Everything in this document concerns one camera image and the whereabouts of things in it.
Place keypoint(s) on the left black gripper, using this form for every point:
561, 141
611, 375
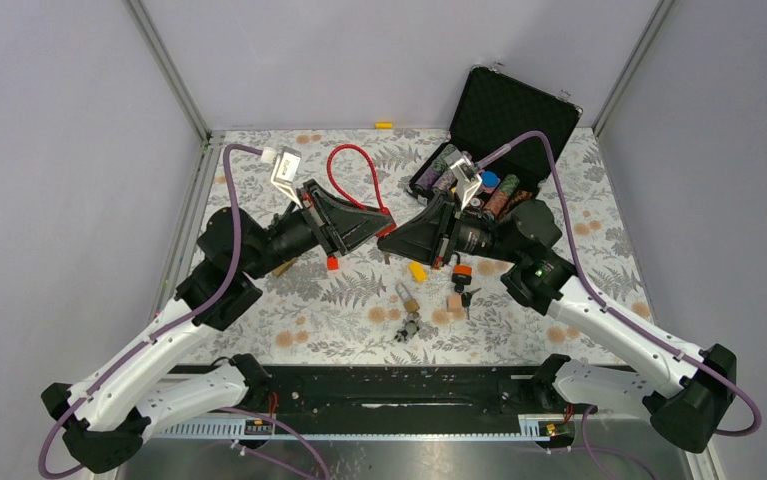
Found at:
357, 224

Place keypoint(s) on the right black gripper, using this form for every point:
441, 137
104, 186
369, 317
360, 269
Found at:
417, 239

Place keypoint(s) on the small brass padlock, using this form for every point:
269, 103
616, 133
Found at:
409, 302

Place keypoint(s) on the large brass padlock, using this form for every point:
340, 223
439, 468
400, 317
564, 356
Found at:
283, 268

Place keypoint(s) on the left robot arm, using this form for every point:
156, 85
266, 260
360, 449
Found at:
106, 418

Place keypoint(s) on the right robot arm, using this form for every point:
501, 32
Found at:
679, 387

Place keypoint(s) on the yellow rectangular block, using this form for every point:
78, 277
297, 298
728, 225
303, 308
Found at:
417, 271

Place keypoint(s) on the red cube block left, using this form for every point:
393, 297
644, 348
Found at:
332, 263

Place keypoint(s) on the orange black padlock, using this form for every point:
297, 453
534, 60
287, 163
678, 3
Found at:
461, 277

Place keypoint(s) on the tan block near keys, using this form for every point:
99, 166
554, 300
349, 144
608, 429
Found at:
454, 304

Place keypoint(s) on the black poker chip case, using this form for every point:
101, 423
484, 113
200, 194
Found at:
492, 111

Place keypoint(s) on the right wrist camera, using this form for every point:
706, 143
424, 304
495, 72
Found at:
466, 174

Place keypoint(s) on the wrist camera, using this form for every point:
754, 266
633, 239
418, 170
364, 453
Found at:
285, 162
466, 174

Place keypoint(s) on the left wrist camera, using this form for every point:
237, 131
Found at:
285, 162

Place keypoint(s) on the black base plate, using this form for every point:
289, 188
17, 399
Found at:
406, 400

